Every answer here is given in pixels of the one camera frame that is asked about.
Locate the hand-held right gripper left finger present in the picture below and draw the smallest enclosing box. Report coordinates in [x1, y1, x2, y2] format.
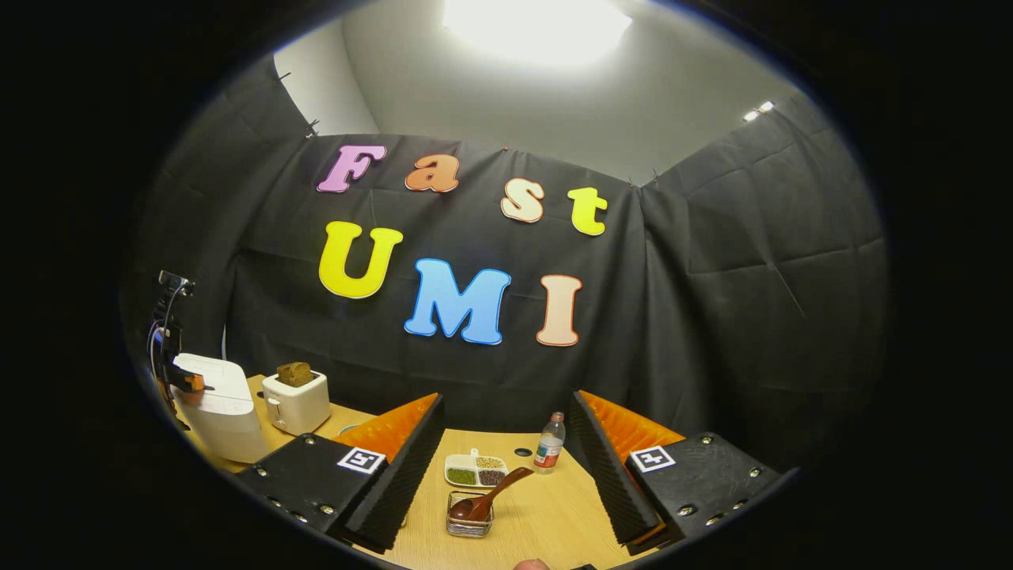
[237, 393, 446, 553]

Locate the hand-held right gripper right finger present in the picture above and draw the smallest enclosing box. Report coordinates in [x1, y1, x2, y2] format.
[571, 390, 780, 555]

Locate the white rice cooker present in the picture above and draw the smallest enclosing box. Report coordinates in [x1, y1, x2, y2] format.
[173, 353, 270, 464]

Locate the metal wire chopstick holder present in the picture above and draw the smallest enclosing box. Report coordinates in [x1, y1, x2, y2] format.
[446, 491, 495, 539]

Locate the brown wooden spoon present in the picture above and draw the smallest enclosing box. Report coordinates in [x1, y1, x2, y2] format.
[449, 467, 535, 522]

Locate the white divided plate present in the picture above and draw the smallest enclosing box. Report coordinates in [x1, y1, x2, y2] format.
[444, 449, 509, 488]

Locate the clear plastic water bottle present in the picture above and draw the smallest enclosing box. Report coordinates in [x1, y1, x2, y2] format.
[534, 412, 567, 474]

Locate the white toaster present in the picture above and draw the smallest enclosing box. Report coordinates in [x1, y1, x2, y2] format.
[261, 370, 332, 436]

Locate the black backdrop cloth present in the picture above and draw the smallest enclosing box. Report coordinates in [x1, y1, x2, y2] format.
[123, 55, 887, 476]

